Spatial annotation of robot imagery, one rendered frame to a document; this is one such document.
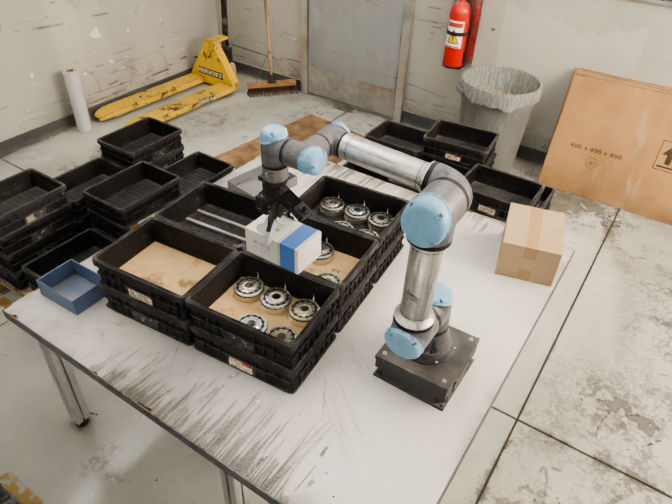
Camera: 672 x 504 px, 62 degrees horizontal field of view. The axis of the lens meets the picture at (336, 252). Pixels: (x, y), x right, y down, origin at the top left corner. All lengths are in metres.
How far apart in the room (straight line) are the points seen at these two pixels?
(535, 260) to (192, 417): 1.37
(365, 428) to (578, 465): 1.23
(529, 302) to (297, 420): 1.01
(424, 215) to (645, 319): 2.39
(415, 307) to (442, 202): 0.33
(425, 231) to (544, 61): 3.32
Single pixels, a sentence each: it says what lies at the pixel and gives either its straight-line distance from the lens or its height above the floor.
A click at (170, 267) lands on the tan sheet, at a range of 2.11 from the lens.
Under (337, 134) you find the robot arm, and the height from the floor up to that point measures 1.44.
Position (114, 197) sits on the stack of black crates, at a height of 0.49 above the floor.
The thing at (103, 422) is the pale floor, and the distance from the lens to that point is 2.77.
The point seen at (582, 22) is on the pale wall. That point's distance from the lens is 4.43.
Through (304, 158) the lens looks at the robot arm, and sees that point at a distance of 1.49.
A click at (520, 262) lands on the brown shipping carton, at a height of 0.78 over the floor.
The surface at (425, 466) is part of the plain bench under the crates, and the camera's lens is 1.71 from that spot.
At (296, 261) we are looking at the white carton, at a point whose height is 1.09.
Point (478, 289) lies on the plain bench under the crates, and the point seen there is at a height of 0.70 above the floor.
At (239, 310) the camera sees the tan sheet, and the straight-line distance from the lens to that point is 1.90.
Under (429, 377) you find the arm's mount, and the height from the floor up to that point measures 0.80.
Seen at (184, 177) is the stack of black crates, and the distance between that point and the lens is 3.52.
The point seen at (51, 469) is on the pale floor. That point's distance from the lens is 2.71.
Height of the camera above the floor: 2.14
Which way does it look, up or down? 38 degrees down
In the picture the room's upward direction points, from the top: 3 degrees clockwise
